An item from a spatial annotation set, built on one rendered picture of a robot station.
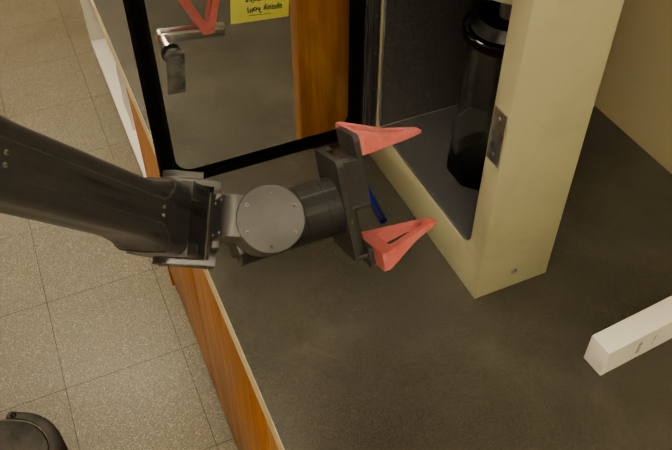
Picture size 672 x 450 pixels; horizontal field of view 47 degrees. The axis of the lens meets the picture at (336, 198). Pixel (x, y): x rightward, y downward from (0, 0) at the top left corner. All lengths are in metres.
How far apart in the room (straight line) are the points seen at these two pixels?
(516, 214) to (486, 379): 0.20
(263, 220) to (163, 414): 1.45
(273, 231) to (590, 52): 0.38
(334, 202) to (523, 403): 0.36
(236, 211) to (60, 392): 1.56
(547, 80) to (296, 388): 0.45
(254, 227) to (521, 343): 0.46
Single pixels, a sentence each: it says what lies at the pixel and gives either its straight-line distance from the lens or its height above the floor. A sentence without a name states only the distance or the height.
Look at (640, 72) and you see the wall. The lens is 1.32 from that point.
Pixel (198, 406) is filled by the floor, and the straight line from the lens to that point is 2.04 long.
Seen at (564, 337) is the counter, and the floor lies 0.94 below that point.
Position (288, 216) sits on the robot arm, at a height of 1.28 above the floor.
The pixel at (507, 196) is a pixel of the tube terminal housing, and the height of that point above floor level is 1.12.
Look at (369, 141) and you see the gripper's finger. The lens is 0.71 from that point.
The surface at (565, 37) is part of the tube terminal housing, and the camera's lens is 0.80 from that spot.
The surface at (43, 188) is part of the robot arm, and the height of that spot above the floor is 1.42.
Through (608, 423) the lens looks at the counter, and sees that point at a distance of 0.96.
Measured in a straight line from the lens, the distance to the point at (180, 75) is 0.98.
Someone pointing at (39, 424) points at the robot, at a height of 0.24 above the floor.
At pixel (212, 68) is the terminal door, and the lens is 1.00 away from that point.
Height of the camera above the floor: 1.73
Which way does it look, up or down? 44 degrees down
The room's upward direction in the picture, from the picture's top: straight up
